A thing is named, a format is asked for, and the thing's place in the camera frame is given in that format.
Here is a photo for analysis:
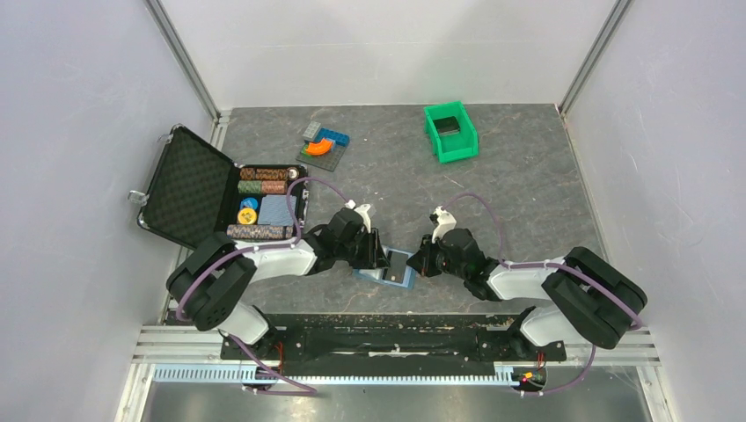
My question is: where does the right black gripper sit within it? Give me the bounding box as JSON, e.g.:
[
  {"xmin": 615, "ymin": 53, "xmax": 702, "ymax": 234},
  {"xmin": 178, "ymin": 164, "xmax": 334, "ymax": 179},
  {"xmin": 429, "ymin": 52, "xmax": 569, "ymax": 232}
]
[{"xmin": 406, "ymin": 232, "xmax": 468, "ymax": 280}]

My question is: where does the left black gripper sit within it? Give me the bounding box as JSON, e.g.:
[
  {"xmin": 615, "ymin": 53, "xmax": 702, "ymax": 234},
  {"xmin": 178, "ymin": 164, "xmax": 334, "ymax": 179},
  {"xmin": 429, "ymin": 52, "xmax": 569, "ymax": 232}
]
[{"xmin": 336, "ymin": 227, "xmax": 391, "ymax": 269}]

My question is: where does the blue leather card holder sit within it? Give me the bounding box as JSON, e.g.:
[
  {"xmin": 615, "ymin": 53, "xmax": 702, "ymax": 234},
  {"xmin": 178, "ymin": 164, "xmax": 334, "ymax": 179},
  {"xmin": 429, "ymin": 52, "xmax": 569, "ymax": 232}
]
[{"xmin": 353, "ymin": 247, "xmax": 416, "ymax": 290}]

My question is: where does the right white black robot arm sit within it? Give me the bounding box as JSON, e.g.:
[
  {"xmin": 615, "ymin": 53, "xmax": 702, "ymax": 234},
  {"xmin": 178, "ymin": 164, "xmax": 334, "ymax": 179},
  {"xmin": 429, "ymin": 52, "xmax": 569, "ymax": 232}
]
[{"xmin": 407, "ymin": 229, "xmax": 647, "ymax": 359}]

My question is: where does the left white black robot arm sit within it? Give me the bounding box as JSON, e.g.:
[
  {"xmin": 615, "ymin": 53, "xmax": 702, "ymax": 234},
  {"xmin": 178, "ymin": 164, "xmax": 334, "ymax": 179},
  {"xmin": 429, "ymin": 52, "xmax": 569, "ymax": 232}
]
[{"xmin": 165, "ymin": 202, "xmax": 389, "ymax": 359}]

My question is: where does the blue playing card deck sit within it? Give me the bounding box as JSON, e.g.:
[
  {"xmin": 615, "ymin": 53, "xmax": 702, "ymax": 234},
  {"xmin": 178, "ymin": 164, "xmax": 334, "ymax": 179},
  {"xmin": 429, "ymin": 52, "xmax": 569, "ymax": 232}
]
[{"xmin": 257, "ymin": 195, "xmax": 296, "ymax": 227}]

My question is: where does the grey lego baseplate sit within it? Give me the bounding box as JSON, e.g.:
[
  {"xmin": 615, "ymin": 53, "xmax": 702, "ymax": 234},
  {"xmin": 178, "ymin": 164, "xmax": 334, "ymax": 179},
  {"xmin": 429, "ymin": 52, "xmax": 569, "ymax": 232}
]
[{"xmin": 296, "ymin": 143, "xmax": 347, "ymax": 171}]

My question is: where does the orange curved lego piece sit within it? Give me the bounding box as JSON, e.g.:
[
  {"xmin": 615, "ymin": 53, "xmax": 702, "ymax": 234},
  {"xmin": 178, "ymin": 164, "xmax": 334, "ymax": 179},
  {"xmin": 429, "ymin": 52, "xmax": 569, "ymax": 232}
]
[{"xmin": 302, "ymin": 138, "xmax": 335, "ymax": 156}]

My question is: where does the poker chip row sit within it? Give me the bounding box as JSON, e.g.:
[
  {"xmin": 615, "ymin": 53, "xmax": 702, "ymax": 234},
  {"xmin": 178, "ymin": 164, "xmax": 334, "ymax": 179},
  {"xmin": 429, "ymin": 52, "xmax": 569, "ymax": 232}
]
[
  {"xmin": 237, "ymin": 180, "xmax": 289, "ymax": 195},
  {"xmin": 226, "ymin": 224, "xmax": 294, "ymax": 241},
  {"xmin": 239, "ymin": 167, "xmax": 288, "ymax": 181}
]

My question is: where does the blue lego brick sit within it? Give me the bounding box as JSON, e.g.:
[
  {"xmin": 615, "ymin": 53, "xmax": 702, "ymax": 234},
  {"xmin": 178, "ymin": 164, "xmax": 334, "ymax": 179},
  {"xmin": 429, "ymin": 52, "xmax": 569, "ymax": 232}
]
[{"xmin": 314, "ymin": 127, "xmax": 350, "ymax": 148}]

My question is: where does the yellow poker chip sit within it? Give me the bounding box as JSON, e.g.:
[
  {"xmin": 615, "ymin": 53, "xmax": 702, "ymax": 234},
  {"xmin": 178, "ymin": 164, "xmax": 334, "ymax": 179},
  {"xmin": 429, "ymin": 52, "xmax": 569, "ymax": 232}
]
[{"xmin": 237, "ymin": 207, "xmax": 258, "ymax": 225}]

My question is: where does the blue poker chip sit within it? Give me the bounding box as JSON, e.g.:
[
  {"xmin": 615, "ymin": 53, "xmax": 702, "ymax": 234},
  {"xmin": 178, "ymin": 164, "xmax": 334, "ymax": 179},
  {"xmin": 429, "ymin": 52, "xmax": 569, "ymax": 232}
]
[{"xmin": 239, "ymin": 197, "xmax": 259, "ymax": 210}]

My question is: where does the green plastic bin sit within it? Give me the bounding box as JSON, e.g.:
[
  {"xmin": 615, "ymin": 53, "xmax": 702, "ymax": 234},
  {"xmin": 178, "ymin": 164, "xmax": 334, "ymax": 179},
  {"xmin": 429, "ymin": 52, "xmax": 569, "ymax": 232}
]
[{"xmin": 423, "ymin": 101, "xmax": 479, "ymax": 164}]

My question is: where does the grey lego brick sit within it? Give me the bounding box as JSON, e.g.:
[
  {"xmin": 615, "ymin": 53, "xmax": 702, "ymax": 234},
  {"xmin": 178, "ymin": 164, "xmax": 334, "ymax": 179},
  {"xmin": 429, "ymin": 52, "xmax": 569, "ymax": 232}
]
[{"xmin": 302, "ymin": 121, "xmax": 321, "ymax": 142}]

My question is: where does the top poker chip row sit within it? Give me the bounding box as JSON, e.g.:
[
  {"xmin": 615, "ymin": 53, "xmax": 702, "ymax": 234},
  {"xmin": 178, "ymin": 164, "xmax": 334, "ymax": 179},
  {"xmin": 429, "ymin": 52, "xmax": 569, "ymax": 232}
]
[{"xmin": 239, "ymin": 167, "xmax": 288, "ymax": 181}]

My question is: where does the black object in bin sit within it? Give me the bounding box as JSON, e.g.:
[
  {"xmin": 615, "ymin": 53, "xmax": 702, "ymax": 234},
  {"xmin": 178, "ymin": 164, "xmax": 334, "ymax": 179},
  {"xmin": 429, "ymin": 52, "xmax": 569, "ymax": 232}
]
[{"xmin": 433, "ymin": 116, "xmax": 461, "ymax": 136}]

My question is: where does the black poker chip case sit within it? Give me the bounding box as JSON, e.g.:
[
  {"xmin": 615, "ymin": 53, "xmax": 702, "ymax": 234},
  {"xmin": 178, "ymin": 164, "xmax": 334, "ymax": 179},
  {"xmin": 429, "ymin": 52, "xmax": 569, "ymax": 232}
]
[{"xmin": 129, "ymin": 125, "xmax": 309, "ymax": 250}]

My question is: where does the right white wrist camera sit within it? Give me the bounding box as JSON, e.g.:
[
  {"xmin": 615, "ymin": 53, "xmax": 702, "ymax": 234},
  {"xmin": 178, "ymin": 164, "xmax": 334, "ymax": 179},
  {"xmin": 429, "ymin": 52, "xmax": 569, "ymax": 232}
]
[{"xmin": 430, "ymin": 207, "xmax": 457, "ymax": 243}]

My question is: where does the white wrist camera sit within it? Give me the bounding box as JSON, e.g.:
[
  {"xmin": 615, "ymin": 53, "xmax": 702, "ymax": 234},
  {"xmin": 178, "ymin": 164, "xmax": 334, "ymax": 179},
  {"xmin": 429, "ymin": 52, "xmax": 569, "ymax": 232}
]
[
  {"xmin": 430, "ymin": 207, "xmax": 457, "ymax": 243},
  {"xmin": 345, "ymin": 200, "xmax": 376, "ymax": 233}
]

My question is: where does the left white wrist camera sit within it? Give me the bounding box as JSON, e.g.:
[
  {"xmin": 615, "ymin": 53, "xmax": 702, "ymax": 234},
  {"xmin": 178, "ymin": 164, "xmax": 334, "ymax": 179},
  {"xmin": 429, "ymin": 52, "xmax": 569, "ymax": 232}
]
[{"xmin": 345, "ymin": 200, "xmax": 376, "ymax": 233}]

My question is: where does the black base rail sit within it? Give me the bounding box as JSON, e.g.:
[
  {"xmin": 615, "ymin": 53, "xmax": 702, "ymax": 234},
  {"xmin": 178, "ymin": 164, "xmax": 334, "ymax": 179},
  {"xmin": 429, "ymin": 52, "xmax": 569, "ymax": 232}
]
[{"xmin": 251, "ymin": 313, "xmax": 567, "ymax": 376}]

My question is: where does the white toothed cable strip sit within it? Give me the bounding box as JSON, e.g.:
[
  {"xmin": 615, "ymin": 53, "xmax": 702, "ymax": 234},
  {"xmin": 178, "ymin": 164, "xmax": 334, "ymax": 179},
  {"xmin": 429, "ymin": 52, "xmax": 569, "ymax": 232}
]
[{"xmin": 153, "ymin": 363, "xmax": 519, "ymax": 387}]

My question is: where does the left aluminium corner post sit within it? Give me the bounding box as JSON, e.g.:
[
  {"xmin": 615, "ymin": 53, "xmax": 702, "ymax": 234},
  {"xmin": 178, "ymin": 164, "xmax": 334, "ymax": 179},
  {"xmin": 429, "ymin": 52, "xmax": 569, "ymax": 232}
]
[{"xmin": 144, "ymin": 0, "xmax": 221, "ymax": 122}]

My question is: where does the aluminium corner post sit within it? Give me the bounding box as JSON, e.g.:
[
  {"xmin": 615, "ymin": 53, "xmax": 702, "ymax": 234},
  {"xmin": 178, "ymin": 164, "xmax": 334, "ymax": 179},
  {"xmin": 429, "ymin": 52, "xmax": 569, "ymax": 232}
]
[
  {"xmin": 144, "ymin": 0, "xmax": 221, "ymax": 122},
  {"xmin": 557, "ymin": 0, "xmax": 633, "ymax": 119}
]

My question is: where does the right aluminium corner post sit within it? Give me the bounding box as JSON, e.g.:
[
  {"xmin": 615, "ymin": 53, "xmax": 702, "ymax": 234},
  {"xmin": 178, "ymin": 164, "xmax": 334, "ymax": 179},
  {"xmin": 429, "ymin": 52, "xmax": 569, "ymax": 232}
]
[{"xmin": 557, "ymin": 0, "xmax": 633, "ymax": 119}]

